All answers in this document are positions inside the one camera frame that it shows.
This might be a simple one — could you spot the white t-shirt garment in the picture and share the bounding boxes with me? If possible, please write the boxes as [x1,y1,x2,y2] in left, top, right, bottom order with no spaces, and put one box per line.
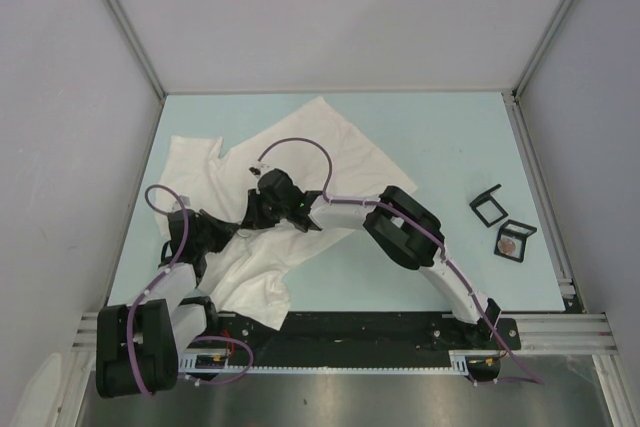
[154,96,416,329]

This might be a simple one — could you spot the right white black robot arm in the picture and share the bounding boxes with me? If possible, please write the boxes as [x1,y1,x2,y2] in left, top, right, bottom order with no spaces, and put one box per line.
[242,166,501,348]

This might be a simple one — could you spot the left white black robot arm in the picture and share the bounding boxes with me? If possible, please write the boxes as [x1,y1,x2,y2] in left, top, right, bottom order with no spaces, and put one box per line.
[96,209,240,399]

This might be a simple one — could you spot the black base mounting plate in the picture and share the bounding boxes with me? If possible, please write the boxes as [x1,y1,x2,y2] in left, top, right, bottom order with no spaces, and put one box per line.
[218,312,502,367]

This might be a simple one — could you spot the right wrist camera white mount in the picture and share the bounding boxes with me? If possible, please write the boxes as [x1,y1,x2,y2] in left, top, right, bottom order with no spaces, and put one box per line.
[248,163,273,193]

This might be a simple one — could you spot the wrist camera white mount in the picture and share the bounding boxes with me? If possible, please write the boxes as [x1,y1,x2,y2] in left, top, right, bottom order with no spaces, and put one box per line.
[172,195,191,211]
[248,163,273,193]

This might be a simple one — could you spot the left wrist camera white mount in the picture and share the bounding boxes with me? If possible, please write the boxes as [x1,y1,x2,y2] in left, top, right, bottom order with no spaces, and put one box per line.
[172,195,191,211]

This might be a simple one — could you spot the upper black square frame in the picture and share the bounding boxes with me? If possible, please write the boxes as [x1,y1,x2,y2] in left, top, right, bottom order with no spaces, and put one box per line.
[469,184,508,228]

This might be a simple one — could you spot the black square frame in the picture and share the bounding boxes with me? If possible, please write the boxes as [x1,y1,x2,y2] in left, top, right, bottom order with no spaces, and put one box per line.
[494,220,538,263]
[469,184,508,228]

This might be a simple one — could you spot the lower black square frame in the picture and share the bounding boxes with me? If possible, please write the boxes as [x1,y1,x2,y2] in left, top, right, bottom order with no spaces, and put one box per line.
[494,220,538,263]

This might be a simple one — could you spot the grey slotted cable duct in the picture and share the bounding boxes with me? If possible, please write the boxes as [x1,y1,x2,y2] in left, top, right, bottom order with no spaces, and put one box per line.
[178,352,502,384]

